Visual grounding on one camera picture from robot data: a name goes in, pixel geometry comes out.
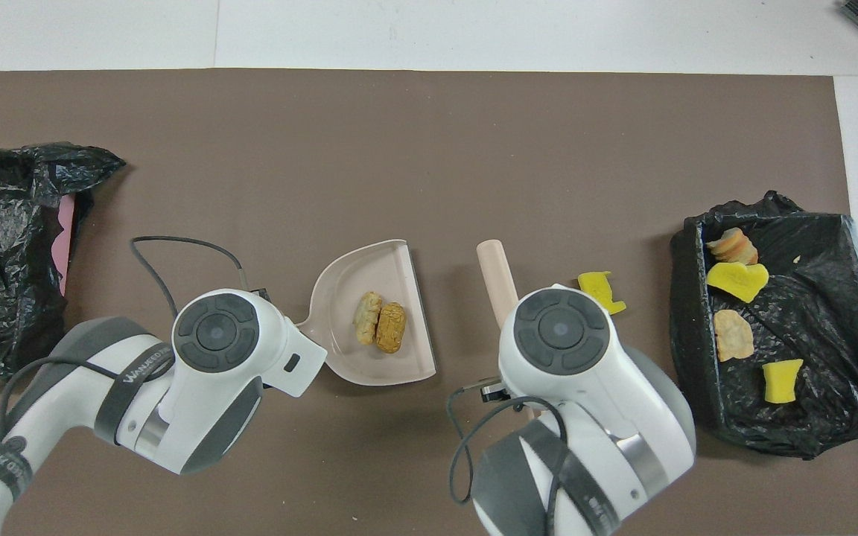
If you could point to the beige plastic dustpan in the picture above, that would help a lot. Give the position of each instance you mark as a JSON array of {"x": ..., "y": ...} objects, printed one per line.
[{"x": 392, "y": 268}]

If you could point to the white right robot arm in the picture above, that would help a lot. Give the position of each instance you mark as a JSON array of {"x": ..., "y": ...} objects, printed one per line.
[{"x": 563, "y": 327}]

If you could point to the yellow sponge with green backing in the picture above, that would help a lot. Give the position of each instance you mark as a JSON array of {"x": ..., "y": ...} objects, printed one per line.
[{"x": 736, "y": 281}]

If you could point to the left black lined bin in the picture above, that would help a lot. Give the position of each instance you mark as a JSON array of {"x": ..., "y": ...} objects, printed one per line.
[{"x": 809, "y": 432}]

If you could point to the small yellow sponge piece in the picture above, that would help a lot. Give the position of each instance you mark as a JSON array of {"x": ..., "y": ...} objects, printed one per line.
[{"x": 782, "y": 383}]

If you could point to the beige brush with black bristles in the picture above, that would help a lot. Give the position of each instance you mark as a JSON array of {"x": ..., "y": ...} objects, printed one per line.
[{"x": 496, "y": 275}]

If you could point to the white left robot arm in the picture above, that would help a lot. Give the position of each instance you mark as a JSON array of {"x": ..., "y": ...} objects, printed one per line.
[{"x": 213, "y": 335}]

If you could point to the brown table mat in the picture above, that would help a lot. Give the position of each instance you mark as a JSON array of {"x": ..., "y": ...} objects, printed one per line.
[{"x": 429, "y": 134}]

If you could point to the brown bread roll toy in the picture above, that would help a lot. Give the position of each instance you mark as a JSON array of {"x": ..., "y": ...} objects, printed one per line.
[{"x": 391, "y": 327}]

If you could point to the pink bin box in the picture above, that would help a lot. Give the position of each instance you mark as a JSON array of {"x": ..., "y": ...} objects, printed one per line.
[{"x": 66, "y": 246}]

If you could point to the pale yellow scrap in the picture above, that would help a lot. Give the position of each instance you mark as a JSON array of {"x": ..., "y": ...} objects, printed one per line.
[{"x": 366, "y": 318}]

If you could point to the orange striped croissant toy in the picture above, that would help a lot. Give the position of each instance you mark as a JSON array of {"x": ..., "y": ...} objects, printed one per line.
[
  {"x": 733, "y": 247},
  {"x": 733, "y": 336}
]

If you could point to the notched yellow sponge piece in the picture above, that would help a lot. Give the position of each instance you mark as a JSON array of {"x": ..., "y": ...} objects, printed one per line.
[{"x": 600, "y": 289}]

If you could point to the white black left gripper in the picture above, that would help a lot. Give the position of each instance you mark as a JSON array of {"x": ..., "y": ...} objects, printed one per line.
[{"x": 299, "y": 361}]

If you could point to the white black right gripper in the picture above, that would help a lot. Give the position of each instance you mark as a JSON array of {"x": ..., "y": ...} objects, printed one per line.
[{"x": 494, "y": 391}]

